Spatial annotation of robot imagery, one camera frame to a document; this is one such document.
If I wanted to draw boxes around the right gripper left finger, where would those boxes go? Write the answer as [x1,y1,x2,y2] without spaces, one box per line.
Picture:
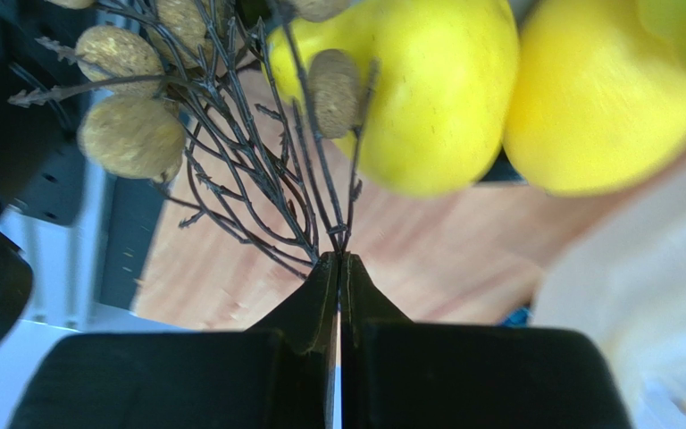
[10,252,339,428]

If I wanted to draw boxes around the translucent white plastic bag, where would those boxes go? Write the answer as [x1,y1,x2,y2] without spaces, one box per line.
[529,170,686,428]

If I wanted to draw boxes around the yellow fake lemon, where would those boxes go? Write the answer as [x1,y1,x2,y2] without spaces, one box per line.
[504,1,686,197]

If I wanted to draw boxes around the yellow fake pear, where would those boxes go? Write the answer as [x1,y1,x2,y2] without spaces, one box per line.
[266,0,519,197]

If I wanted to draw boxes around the blue patterned cloth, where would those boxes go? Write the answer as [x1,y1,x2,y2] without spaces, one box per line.
[498,306,531,328]

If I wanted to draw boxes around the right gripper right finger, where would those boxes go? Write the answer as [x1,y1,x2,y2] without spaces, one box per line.
[339,254,631,428]

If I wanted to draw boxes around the brown fake grapes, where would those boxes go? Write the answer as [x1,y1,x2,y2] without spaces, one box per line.
[9,1,354,276]

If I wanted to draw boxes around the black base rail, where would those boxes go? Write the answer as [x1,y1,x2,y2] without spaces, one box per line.
[0,0,172,313]

